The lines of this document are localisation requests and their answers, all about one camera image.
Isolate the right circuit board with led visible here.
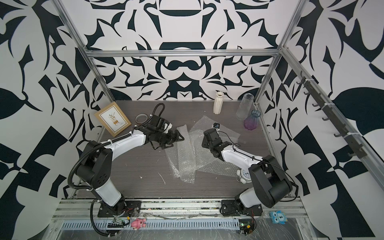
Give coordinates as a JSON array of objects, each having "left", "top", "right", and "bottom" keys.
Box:
[{"left": 239, "top": 220, "right": 257, "bottom": 236}]

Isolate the pink pig toy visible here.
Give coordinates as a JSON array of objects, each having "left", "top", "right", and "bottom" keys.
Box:
[{"left": 131, "top": 218, "right": 147, "bottom": 231}]

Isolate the iridescent bubble wrap bundle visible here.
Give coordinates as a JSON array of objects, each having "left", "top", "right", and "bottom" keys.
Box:
[{"left": 190, "top": 130, "right": 239, "bottom": 177}]

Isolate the wooden framed picture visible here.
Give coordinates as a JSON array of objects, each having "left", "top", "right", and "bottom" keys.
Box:
[{"left": 95, "top": 102, "right": 132, "bottom": 137}]

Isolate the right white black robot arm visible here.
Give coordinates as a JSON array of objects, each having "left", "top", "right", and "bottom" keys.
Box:
[{"left": 202, "top": 128, "right": 293, "bottom": 209}]

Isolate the black corrugated cable conduit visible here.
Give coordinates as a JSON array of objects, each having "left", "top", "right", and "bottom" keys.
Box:
[{"left": 67, "top": 102, "right": 166, "bottom": 238}]

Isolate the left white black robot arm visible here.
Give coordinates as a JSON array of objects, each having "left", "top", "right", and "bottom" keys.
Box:
[{"left": 68, "top": 115, "right": 185, "bottom": 216}]

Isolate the black hook rail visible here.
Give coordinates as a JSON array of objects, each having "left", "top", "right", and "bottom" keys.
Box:
[{"left": 298, "top": 76, "right": 368, "bottom": 159}]

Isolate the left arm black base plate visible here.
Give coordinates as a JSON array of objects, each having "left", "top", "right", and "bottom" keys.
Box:
[{"left": 98, "top": 200, "right": 142, "bottom": 218}]

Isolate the purple blue glass vase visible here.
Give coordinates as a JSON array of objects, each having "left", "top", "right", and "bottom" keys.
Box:
[{"left": 244, "top": 110, "right": 261, "bottom": 131}]

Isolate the blue owl toy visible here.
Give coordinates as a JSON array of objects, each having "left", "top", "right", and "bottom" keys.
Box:
[{"left": 270, "top": 211, "right": 288, "bottom": 225}]

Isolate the white alarm clock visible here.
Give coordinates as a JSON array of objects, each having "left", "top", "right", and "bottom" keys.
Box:
[{"left": 236, "top": 169, "right": 252, "bottom": 184}]

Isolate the left green circuit board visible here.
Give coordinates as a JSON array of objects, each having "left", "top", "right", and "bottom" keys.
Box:
[{"left": 107, "top": 217, "right": 131, "bottom": 228}]

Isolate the bubble wrap around white vase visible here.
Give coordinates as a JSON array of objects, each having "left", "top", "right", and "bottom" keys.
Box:
[{"left": 165, "top": 147, "right": 180, "bottom": 179}]

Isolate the white slotted cable duct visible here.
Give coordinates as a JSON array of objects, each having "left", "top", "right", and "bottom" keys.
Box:
[{"left": 61, "top": 219, "right": 240, "bottom": 231}]

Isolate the clear glass vase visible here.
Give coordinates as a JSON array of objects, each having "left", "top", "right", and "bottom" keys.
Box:
[{"left": 236, "top": 93, "right": 254, "bottom": 121}]

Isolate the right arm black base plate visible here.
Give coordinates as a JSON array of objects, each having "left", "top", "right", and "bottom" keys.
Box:
[{"left": 220, "top": 200, "right": 263, "bottom": 217}]

